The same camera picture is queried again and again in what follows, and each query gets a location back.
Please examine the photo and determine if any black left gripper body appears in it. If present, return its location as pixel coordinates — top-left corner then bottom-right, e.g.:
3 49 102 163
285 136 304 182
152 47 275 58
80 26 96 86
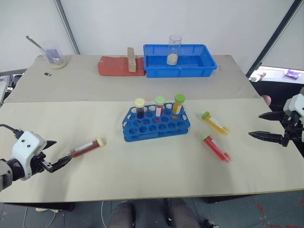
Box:
29 152 52 176

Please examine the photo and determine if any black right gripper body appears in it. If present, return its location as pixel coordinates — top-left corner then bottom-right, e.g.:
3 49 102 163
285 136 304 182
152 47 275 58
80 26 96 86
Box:
282 110 304 138

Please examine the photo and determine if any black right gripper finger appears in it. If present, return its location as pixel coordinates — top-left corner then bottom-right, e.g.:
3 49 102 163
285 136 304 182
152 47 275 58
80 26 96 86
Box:
258 111 285 122
248 131 289 147

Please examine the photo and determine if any dark red tube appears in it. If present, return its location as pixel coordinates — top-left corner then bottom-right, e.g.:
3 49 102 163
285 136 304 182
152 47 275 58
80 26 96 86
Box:
69 137 107 159

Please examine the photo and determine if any yellow tube, green cap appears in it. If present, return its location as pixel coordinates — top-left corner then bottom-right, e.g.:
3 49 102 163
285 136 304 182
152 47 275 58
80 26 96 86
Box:
201 111 230 135

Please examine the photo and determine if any orange tube, green cap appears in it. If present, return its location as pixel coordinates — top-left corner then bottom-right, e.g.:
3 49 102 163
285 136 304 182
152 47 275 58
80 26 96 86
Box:
172 94 186 115

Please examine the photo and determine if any dark purple tube, yellow cap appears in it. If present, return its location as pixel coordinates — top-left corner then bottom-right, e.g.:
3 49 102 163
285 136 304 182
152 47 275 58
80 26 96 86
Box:
134 98 146 119

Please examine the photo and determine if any blue test tube rack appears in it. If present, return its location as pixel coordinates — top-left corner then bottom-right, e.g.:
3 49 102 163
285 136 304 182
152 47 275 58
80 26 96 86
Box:
122 102 191 143

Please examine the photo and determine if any red white tube, green cap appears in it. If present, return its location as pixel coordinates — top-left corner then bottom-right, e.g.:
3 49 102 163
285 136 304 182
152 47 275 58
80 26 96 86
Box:
154 95 166 117

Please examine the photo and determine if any purple packet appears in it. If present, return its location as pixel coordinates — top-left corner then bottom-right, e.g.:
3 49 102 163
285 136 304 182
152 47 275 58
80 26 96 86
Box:
285 68 304 79

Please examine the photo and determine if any wide glass beaker with sand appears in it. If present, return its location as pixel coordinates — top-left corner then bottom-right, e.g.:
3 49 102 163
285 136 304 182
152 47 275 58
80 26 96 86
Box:
38 40 67 70

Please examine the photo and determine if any dark rounded shape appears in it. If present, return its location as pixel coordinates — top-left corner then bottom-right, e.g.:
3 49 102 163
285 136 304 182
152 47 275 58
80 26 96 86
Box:
108 200 136 228

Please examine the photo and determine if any red tray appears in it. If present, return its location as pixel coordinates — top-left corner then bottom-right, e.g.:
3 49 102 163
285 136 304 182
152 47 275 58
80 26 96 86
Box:
98 56 146 77

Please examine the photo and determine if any blue plastic bin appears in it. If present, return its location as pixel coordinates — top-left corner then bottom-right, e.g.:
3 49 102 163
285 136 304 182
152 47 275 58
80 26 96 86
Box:
142 44 218 78

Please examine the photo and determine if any narrow glass beaker with sand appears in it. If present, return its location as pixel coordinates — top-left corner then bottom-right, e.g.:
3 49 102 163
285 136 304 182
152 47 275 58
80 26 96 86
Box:
166 35 183 66

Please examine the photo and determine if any beige wooden block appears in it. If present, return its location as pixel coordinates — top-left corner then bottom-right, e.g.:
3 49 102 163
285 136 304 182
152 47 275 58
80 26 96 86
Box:
127 47 138 73

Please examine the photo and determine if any threaded metal rod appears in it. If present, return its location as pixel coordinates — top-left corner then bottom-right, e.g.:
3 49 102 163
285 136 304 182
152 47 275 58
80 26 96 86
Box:
53 0 81 56

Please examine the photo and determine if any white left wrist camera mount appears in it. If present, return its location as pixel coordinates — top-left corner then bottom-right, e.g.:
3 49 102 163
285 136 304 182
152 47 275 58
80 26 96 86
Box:
11 130 48 181

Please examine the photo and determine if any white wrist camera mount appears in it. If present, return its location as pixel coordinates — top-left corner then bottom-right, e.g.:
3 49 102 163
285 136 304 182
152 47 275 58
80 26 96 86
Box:
283 94 304 119
11 130 48 181

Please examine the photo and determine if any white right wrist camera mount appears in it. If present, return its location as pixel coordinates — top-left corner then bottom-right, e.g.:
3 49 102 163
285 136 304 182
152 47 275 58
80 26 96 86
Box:
283 94 304 119

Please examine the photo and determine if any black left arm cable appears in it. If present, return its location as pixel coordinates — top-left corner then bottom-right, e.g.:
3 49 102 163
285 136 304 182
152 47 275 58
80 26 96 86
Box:
0 123 24 140

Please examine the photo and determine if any white floor cable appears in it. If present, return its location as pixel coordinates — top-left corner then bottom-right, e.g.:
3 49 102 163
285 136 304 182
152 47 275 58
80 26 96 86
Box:
23 201 62 228

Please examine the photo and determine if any black frame pole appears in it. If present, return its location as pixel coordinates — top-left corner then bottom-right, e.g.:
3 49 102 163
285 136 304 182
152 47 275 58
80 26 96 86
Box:
245 0 304 77

